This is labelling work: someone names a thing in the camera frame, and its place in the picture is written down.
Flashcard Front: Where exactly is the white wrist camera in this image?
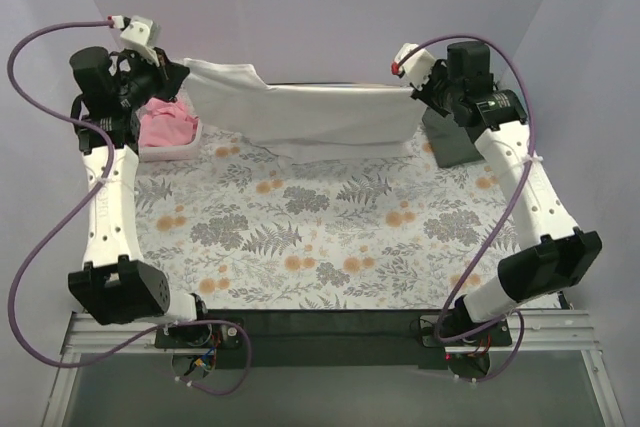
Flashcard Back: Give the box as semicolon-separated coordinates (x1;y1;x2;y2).
390;43;436;90
108;15;160;66

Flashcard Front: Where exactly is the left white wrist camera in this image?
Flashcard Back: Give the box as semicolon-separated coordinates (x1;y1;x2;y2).
108;15;160;66

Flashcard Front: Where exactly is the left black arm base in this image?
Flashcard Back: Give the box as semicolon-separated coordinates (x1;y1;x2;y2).
154;317;244;350

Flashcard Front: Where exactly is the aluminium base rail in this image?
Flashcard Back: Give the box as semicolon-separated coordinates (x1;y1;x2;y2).
63;309;599;373

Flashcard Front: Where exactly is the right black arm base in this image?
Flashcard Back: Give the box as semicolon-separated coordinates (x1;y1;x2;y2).
409;311;514;350

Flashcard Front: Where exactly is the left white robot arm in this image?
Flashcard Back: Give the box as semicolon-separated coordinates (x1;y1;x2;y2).
68;47;204;325

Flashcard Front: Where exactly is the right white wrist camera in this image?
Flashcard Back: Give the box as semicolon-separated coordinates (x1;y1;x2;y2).
390;43;436;90

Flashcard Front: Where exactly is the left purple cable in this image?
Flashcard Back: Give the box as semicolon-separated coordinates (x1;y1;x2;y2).
8;19;254;396

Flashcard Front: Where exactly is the white t shirt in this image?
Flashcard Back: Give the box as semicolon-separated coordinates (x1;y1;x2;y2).
183;58;425;164

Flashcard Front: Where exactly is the pink t shirt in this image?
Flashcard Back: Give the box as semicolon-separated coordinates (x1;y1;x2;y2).
139;98;199;147

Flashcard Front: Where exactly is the dark green folded t shirt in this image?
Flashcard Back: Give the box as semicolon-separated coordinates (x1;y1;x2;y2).
422;108;483;168

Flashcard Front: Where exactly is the floral table mat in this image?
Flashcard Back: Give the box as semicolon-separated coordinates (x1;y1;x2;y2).
134;124;519;309

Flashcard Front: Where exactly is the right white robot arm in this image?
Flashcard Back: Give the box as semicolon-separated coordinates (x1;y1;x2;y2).
392;35;602;343

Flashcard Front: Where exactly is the white plastic basket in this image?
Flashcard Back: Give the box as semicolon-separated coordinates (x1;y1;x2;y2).
138;95;203;162

